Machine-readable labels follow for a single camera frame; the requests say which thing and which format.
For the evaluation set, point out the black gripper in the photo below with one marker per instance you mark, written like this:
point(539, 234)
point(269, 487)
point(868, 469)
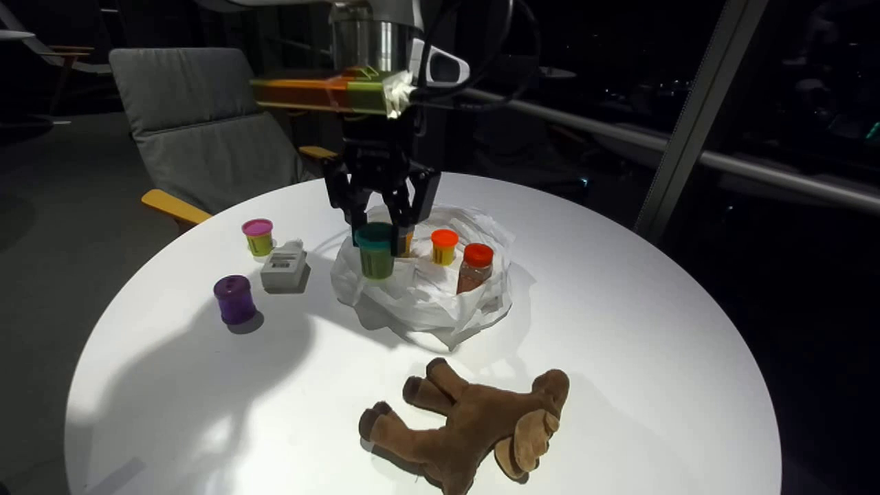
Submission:
point(379, 152)

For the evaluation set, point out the teal lid dough can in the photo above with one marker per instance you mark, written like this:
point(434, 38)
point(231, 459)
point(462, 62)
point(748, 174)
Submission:
point(376, 250)

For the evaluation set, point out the orange lid dough can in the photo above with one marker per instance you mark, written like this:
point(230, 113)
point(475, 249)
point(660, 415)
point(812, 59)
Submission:
point(445, 245)

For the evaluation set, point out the pink lid dough can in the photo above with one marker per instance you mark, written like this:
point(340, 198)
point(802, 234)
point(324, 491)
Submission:
point(260, 236)

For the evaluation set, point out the purple plastic cup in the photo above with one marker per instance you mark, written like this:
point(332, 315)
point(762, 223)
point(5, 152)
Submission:
point(234, 298)

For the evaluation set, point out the white plastic bag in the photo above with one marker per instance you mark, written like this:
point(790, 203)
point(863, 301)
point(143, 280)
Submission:
point(429, 298)

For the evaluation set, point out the red cap spice bottle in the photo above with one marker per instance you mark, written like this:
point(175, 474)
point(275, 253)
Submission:
point(475, 271)

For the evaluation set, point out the small white square bottle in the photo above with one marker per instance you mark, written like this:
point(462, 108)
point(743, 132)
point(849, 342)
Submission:
point(284, 271)

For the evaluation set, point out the grey chair wooden armrests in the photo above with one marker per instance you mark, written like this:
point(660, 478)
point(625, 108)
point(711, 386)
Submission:
point(201, 118)

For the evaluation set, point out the brown plush moose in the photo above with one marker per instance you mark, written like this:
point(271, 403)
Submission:
point(468, 426)

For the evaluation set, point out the grey metal window railing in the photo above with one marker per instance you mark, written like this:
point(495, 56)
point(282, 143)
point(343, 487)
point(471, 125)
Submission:
point(660, 143)

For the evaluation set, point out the grey window pillar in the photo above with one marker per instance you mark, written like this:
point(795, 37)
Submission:
point(703, 111)

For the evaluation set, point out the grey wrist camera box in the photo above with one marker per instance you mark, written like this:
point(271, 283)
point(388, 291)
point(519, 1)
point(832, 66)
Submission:
point(440, 66)

